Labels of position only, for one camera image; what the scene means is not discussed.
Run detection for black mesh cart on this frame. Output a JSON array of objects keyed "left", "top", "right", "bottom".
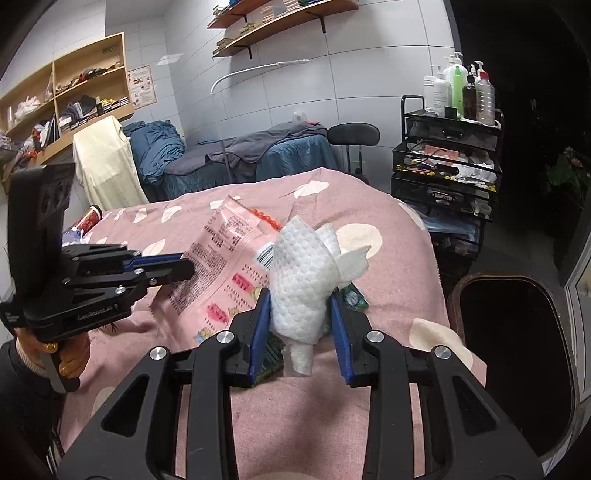
[{"left": 390, "top": 95, "right": 505, "bottom": 278}]

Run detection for red can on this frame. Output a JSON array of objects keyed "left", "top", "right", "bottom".
[{"left": 74, "top": 205, "right": 102, "bottom": 232}]

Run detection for black stool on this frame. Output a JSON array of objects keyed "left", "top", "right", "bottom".
[{"left": 327, "top": 122, "right": 382, "bottom": 185}]

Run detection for cluster of pump bottles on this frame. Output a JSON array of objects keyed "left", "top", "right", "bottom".
[{"left": 422, "top": 51, "right": 497, "bottom": 126}]

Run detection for wooden shelf cabinet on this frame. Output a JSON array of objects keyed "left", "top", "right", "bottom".
[{"left": 0, "top": 31, "right": 137, "bottom": 195}]

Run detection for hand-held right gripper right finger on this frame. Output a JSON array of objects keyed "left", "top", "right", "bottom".
[{"left": 327, "top": 293, "right": 546, "bottom": 480}]

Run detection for green potted plant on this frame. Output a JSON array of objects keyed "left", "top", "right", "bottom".
[{"left": 547, "top": 147, "right": 587, "bottom": 199}]

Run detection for cream cloth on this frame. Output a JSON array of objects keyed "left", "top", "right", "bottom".
[{"left": 73, "top": 115, "right": 149, "bottom": 210}]

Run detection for blue massage bed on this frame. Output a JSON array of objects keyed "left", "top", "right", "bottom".
[{"left": 143, "top": 122, "right": 340, "bottom": 201}]

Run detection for person's left hand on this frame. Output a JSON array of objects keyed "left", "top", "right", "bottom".
[{"left": 16, "top": 333, "right": 93, "bottom": 383}]

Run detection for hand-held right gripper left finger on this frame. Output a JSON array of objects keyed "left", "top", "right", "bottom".
[{"left": 58, "top": 286, "right": 284, "bottom": 480}]

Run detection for wall poster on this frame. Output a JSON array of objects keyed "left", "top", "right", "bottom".
[{"left": 126, "top": 65, "right": 158, "bottom": 112}]

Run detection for white curved rail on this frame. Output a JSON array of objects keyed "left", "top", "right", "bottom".
[{"left": 210, "top": 59, "right": 311, "bottom": 95}]

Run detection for pink printed blanket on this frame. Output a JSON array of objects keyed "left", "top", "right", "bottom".
[{"left": 58, "top": 167, "right": 488, "bottom": 480}]

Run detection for person's left forearm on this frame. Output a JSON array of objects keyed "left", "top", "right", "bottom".
[{"left": 0, "top": 342, "right": 65, "bottom": 462}]

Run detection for pink snack packet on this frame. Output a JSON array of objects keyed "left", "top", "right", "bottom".
[{"left": 150, "top": 195, "right": 282, "bottom": 344}]

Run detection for piles of folded clothes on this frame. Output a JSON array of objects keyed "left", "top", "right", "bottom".
[{"left": 0, "top": 65, "right": 132, "bottom": 158}]

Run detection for white paper towel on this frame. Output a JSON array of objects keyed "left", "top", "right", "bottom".
[{"left": 268, "top": 215, "right": 372, "bottom": 377}]

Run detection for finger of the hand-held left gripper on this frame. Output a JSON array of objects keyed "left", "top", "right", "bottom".
[
  {"left": 60, "top": 244, "right": 185, "bottom": 274},
  {"left": 65, "top": 259, "right": 195, "bottom": 301}
]

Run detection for brown trash bin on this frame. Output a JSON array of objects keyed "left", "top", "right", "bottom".
[{"left": 447, "top": 272, "right": 580, "bottom": 467}]

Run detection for pile of blue sheets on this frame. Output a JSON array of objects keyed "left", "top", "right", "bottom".
[{"left": 122, "top": 120, "right": 188, "bottom": 185}]

